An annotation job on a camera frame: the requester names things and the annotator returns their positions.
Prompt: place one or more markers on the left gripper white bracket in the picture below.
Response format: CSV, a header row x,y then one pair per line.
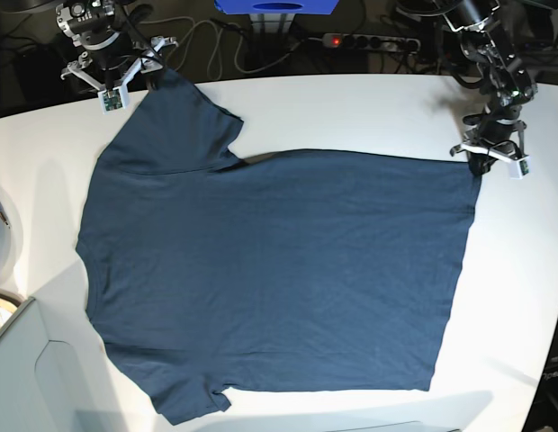
x,y
487,139

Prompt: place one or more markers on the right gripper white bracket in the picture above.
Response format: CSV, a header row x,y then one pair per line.
x,y
108,61

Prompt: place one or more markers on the dark blue T-shirt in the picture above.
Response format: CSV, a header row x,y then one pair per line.
x,y
309,271

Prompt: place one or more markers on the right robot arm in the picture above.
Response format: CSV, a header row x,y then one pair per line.
x,y
76,18

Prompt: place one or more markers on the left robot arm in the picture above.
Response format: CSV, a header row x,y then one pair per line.
x,y
485,42

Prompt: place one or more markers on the blue box on stand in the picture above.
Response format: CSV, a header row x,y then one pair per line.
x,y
320,7

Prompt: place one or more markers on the grey cabinet corner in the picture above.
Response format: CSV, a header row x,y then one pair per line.
x,y
42,385

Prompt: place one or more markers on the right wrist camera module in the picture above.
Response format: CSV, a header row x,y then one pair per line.
x,y
115,99

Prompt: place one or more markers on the black power strip red switch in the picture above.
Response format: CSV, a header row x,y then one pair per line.
x,y
374,43

